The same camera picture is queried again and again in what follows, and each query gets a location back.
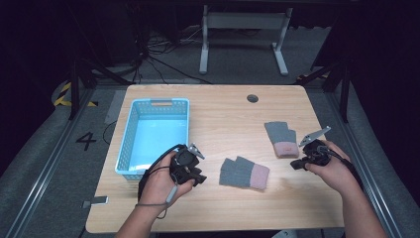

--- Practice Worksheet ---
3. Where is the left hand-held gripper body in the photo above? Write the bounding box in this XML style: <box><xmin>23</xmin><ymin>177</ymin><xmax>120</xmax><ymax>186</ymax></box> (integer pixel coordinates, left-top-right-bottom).
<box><xmin>169</xmin><ymin>142</ymin><xmax>206</xmax><ymax>185</ymax></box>

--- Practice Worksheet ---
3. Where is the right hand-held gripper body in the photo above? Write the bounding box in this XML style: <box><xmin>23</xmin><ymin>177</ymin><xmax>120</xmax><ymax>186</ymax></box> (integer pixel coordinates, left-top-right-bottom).
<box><xmin>298</xmin><ymin>125</ymin><xmax>332</xmax><ymax>167</ymax></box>

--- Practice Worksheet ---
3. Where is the grey and pink fingerless glove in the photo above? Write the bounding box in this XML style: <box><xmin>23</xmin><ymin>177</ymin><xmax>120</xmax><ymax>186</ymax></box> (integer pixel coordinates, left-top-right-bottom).
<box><xmin>263</xmin><ymin>121</ymin><xmax>300</xmax><ymax>159</ymax></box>
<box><xmin>218</xmin><ymin>156</ymin><xmax>270</xmax><ymax>191</ymax></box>

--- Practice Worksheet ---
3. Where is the light blue perforated plastic basket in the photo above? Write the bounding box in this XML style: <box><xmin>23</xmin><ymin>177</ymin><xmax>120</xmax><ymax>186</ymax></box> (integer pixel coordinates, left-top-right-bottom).
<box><xmin>114</xmin><ymin>97</ymin><xmax>191</xmax><ymax>181</ymax></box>

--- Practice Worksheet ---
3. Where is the person's right hand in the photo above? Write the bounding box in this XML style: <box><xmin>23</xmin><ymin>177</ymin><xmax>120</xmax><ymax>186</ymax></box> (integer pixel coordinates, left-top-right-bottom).
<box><xmin>304</xmin><ymin>140</ymin><xmax>363</xmax><ymax>199</ymax></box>

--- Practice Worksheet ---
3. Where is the person's left hand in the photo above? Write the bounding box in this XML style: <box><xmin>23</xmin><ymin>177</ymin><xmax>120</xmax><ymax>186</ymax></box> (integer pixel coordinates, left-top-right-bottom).
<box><xmin>138</xmin><ymin>152</ymin><xmax>196</xmax><ymax>210</ymax></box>

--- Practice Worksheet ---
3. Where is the black metal stand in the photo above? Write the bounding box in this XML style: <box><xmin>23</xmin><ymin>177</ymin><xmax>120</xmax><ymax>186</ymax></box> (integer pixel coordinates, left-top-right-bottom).
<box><xmin>296</xmin><ymin>56</ymin><xmax>352</xmax><ymax>124</ymax></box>
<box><xmin>67</xmin><ymin>57</ymin><xmax>134</xmax><ymax>121</ymax></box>

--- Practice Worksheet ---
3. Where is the small silver device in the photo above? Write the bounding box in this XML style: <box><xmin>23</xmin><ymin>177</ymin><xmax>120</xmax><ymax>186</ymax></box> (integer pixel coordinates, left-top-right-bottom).
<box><xmin>81</xmin><ymin>195</ymin><xmax>109</xmax><ymax>209</ymax></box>

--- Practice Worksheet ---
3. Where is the yellow and black hazard tape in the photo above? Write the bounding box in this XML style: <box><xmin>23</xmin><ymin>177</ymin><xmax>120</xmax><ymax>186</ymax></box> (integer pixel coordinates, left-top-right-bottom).
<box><xmin>53</xmin><ymin>81</ymin><xmax>99</xmax><ymax>108</ymax></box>

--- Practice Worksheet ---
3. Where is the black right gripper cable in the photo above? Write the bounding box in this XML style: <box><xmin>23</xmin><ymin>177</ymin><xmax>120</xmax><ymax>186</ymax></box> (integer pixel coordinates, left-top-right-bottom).
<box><xmin>317</xmin><ymin>145</ymin><xmax>365</xmax><ymax>192</ymax></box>

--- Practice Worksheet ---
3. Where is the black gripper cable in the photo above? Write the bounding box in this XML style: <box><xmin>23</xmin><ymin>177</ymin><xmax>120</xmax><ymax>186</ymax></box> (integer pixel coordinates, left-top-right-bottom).
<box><xmin>317</xmin><ymin>145</ymin><xmax>365</xmax><ymax>192</ymax></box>
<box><xmin>137</xmin><ymin>143</ymin><xmax>188</xmax><ymax>203</ymax></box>

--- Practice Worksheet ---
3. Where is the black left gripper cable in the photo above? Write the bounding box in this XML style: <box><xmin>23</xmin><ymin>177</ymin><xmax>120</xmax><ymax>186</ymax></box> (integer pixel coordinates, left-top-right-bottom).
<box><xmin>137</xmin><ymin>143</ymin><xmax>188</xmax><ymax>203</ymax></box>

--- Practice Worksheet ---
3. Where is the grey wrist strap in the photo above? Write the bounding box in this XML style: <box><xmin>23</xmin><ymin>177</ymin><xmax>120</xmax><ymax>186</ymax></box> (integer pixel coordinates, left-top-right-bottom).
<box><xmin>134</xmin><ymin>183</ymin><xmax>180</xmax><ymax>220</ymax></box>

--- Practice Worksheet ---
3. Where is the thin black cable loop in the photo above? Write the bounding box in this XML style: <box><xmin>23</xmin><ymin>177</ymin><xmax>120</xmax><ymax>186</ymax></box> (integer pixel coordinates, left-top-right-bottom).
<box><xmin>101</xmin><ymin>120</ymin><xmax>119</xmax><ymax>146</ymax></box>

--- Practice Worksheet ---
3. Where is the bundle of black floor cables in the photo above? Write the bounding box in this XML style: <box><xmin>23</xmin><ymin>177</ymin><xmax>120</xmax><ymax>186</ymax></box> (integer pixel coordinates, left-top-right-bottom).
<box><xmin>131</xmin><ymin>25</ymin><xmax>213</xmax><ymax>85</ymax></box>

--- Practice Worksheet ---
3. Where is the grey metal desk frame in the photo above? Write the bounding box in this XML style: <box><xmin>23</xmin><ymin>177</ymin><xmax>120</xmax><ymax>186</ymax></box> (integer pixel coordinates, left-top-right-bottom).
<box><xmin>198</xmin><ymin>4</ymin><xmax>294</xmax><ymax>76</ymax></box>

